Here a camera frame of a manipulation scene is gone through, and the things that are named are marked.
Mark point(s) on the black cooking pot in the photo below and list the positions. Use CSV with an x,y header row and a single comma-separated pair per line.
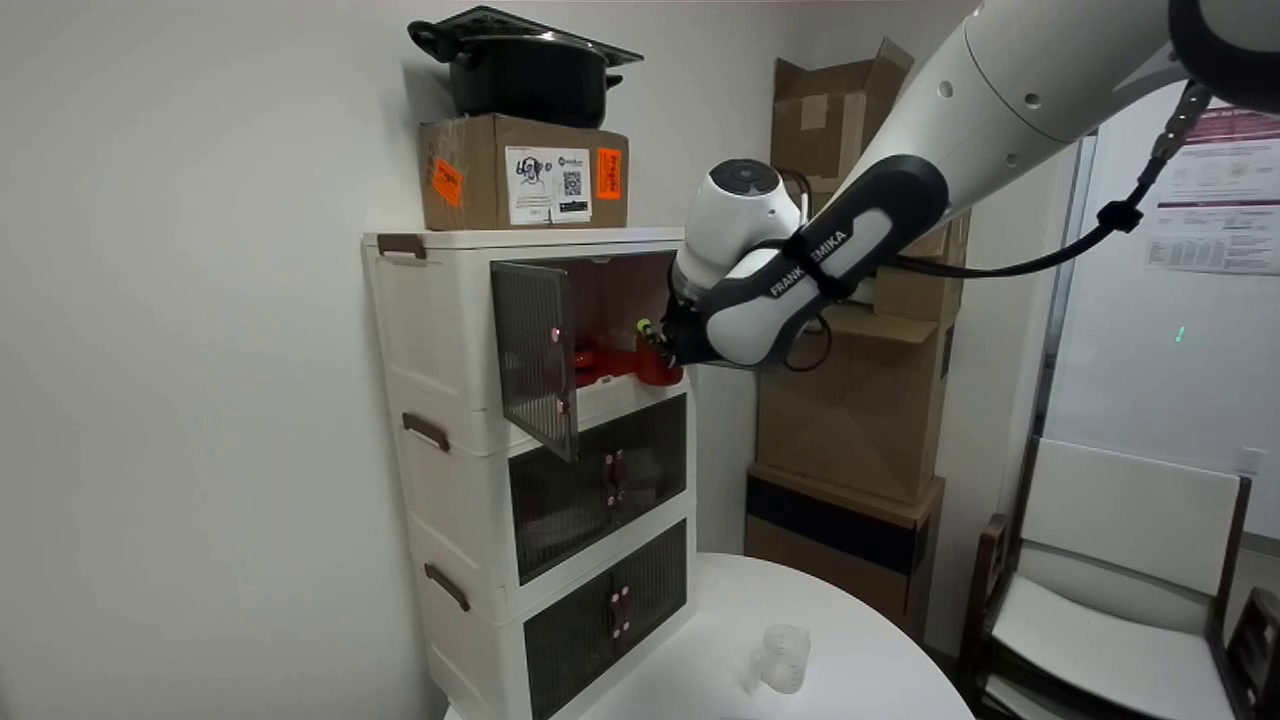
x,y
524,80

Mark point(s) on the white board panel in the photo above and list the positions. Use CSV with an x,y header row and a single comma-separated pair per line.
x,y
1174,363

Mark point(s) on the stacked brown cardboard boxes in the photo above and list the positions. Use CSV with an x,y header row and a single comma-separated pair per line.
x,y
853,427

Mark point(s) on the cardboard box with labels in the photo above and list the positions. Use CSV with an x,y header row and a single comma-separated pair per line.
x,y
475,173

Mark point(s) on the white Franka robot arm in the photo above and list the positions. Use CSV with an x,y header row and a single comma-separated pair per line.
x,y
1012,94

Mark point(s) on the printed paper notice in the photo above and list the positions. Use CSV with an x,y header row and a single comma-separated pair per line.
x,y
1221,202

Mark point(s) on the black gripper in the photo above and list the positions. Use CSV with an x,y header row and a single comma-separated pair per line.
x,y
684,339

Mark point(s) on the smoked ribbed cabinet door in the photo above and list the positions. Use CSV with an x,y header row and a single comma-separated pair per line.
x,y
659,587
593,514
652,461
568,646

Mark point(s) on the clear plastic measuring cup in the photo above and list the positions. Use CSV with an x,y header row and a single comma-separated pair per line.
x,y
779,663

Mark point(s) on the white seat dark frame chair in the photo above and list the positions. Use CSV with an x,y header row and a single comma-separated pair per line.
x,y
1121,652

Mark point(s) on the white three-tier plastic cabinet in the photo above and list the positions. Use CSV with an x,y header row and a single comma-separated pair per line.
x,y
426,346

